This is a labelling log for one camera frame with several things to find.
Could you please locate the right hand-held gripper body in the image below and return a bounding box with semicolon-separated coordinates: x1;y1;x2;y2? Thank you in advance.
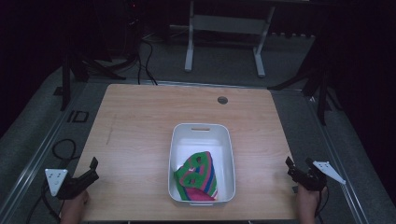
290;160;347;192

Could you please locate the white metal desk frame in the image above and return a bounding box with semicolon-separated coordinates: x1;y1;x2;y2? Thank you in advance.
184;0;276;78

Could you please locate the person's left hand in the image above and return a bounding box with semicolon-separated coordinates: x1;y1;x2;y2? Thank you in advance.
59;189;91;224

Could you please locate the white plastic basket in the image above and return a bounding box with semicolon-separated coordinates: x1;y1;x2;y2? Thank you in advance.
167;122;236;207

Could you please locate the green striped cloth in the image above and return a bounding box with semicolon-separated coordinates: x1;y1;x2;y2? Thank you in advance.
173;150;219;202

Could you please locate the black stand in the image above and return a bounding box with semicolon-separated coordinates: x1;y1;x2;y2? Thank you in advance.
268;36;344;127
60;31;141;112

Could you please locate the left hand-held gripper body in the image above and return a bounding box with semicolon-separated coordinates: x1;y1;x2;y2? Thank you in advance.
44;168;100;201

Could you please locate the black cable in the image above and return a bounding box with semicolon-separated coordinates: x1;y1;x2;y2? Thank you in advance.
136;38;159;86
51;138;78;162
25;178;62;224

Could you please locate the person's right hand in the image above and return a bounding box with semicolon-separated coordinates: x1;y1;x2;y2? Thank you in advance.
294;183;329;224

